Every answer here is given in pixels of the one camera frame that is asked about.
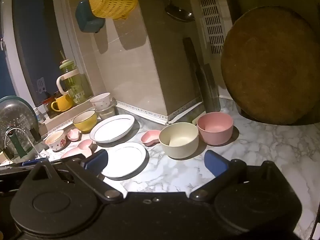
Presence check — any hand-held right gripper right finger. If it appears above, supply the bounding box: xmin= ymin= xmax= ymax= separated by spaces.
xmin=190 ymin=150 xmax=293 ymax=202

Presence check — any white floral bowl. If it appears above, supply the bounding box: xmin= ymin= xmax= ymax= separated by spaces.
xmin=89 ymin=92 xmax=111 ymax=110

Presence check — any metal faucet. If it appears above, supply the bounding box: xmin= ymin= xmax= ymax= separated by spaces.
xmin=4 ymin=127 xmax=43 ymax=159

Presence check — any white vent grille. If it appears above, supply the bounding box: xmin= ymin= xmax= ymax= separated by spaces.
xmin=194 ymin=0 xmax=227 ymax=55

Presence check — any small white bottle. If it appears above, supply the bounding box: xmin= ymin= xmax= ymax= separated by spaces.
xmin=34 ymin=106 xmax=45 ymax=124

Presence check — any mushroom print bowl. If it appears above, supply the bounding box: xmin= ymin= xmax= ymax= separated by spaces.
xmin=45 ymin=129 xmax=67 ymax=152

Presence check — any teal plastic container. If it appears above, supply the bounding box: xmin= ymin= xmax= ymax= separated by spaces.
xmin=75 ymin=0 xmax=106 ymax=34

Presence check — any white round plate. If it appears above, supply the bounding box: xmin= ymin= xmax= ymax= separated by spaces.
xmin=99 ymin=142 xmax=147 ymax=179

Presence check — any yellow mug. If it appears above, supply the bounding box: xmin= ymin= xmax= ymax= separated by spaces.
xmin=51 ymin=94 xmax=74 ymax=112

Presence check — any pink flower dish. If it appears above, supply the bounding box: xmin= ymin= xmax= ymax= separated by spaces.
xmin=67 ymin=128 xmax=82 ymax=142

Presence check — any green glass jar white handle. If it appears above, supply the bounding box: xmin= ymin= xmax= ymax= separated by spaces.
xmin=56 ymin=51 xmax=93 ymax=105

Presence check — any metal colander green rim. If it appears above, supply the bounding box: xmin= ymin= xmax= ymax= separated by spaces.
xmin=0 ymin=95 xmax=40 ymax=159

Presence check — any wooden rolling pin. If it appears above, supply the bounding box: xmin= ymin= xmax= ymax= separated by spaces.
xmin=182 ymin=37 xmax=209 ymax=113

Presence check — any pink bowl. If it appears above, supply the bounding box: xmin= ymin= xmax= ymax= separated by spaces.
xmin=196 ymin=112 xmax=234 ymax=146

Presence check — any pink heart dish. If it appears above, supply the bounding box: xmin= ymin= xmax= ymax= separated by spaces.
xmin=140 ymin=130 xmax=162 ymax=147

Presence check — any dark glass jar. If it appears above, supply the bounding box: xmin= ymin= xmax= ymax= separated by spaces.
xmin=41 ymin=97 xmax=57 ymax=117

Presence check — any white patterned sealing strip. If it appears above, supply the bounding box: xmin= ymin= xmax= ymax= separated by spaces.
xmin=110 ymin=99 xmax=204 ymax=125

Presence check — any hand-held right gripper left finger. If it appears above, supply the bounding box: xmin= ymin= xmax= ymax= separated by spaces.
xmin=25 ymin=149 xmax=124 ymax=203

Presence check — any cream bowl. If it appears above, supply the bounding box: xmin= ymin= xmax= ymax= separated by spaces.
xmin=158 ymin=122 xmax=200 ymax=159

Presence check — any pink bear plate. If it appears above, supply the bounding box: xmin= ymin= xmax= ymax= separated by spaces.
xmin=61 ymin=139 xmax=96 ymax=159

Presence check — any metal ladle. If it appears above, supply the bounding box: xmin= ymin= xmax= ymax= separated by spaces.
xmin=162 ymin=0 xmax=196 ymax=22

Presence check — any white oval plate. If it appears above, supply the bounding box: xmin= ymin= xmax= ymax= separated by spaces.
xmin=89 ymin=114 xmax=135 ymax=144

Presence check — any yellow bowl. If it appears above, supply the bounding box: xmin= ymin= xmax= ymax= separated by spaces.
xmin=73 ymin=110 xmax=98 ymax=133

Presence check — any dark cleaver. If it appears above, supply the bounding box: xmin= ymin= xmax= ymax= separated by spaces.
xmin=201 ymin=63 xmax=221 ymax=113

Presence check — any clear plastic container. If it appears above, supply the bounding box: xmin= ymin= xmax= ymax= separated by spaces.
xmin=95 ymin=104 xmax=117 ymax=120

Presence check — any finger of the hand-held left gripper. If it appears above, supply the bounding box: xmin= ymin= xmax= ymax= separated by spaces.
xmin=47 ymin=153 xmax=87 ymax=165
xmin=10 ymin=159 xmax=49 ymax=167

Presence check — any round wooden cutting board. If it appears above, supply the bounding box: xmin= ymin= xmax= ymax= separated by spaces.
xmin=220 ymin=6 xmax=320 ymax=126

